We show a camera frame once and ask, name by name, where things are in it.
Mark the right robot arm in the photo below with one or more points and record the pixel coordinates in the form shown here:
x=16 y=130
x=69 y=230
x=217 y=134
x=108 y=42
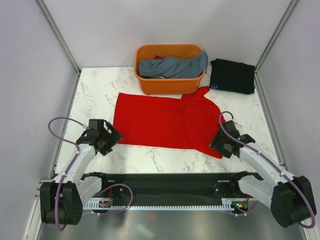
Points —
x=289 y=198

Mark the left aluminium frame post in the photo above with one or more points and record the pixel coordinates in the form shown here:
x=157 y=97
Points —
x=57 y=34

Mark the right aluminium frame post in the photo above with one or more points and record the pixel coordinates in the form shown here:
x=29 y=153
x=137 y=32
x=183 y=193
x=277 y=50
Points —
x=276 y=33

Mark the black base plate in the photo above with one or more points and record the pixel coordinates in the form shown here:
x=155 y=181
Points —
x=170 y=189

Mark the orange plastic basket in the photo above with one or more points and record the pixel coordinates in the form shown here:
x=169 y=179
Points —
x=167 y=86

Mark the folded black t shirt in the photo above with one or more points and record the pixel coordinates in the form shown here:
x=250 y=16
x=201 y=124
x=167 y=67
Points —
x=232 y=76

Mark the white slotted cable duct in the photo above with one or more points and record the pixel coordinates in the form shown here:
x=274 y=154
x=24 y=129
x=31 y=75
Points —
x=96 y=204

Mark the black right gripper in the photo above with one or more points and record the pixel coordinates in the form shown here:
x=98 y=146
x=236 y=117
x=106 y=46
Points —
x=215 y=144

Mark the red t shirt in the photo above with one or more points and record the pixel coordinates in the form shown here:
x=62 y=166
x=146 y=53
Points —
x=188 y=123

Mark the aluminium frame post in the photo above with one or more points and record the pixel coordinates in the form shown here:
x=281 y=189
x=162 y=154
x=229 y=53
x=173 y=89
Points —
x=57 y=34
x=276 y=33

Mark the grey blue t shirt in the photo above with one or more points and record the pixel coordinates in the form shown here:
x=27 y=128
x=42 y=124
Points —
x=173 y=67

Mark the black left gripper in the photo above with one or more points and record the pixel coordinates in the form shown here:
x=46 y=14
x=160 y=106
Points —
x=114 y=137

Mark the aluminium front rail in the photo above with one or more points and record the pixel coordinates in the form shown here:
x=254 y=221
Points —
x=43 y=185

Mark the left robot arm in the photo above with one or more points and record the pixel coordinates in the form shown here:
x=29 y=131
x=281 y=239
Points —
x=62 y=199

